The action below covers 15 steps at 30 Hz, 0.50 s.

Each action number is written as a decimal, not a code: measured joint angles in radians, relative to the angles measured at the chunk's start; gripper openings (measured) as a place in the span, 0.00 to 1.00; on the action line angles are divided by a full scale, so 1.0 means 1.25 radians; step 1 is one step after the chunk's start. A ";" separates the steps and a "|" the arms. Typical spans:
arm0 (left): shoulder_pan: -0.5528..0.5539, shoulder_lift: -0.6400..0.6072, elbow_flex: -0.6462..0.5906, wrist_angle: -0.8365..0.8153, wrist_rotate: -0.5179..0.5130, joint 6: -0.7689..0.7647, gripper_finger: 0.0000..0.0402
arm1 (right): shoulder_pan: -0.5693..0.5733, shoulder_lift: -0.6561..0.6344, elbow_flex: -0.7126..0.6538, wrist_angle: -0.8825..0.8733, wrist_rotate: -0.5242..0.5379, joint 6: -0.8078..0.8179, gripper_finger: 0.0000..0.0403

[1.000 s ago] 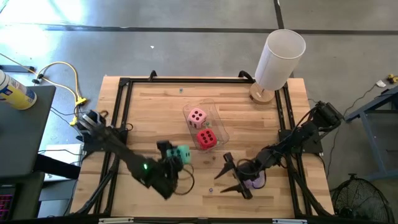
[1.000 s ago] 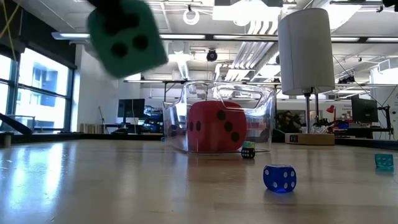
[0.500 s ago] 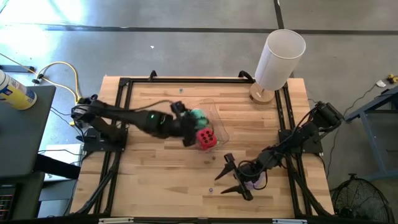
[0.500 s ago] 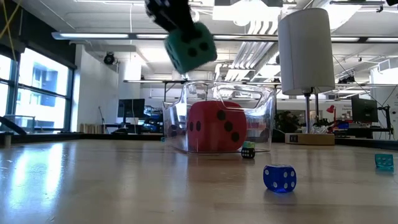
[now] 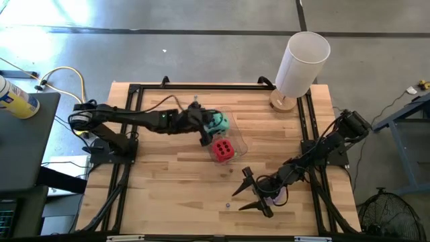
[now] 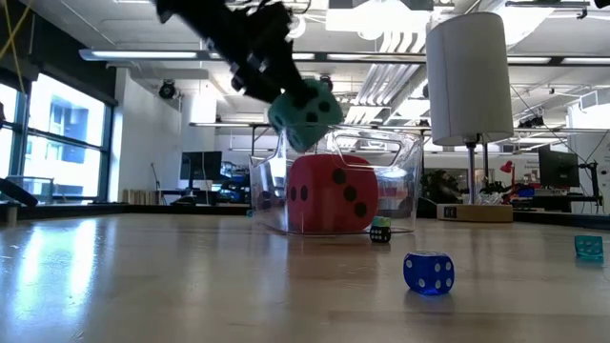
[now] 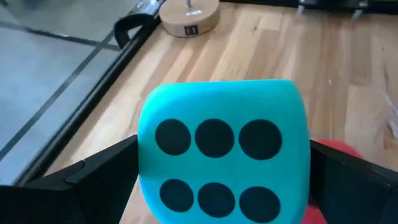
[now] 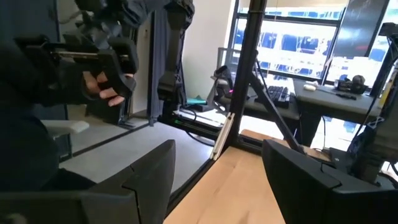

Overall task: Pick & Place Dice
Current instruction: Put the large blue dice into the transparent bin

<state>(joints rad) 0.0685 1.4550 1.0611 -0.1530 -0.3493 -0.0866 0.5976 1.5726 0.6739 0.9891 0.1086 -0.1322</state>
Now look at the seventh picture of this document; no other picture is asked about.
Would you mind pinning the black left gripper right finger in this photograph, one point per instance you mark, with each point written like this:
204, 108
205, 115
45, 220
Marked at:
357, 193

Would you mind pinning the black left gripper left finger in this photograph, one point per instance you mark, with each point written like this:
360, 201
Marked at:
77, 199

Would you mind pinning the large red foam die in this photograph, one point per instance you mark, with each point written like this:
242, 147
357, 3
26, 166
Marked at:
339, 146

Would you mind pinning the large turquoise foam die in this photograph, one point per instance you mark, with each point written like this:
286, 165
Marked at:
224, 102

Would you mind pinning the white shade wooden base lamp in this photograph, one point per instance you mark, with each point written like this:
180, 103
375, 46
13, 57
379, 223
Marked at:
186, 21

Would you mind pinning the black aluminium table frame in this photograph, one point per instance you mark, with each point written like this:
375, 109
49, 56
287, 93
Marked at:
90, 104

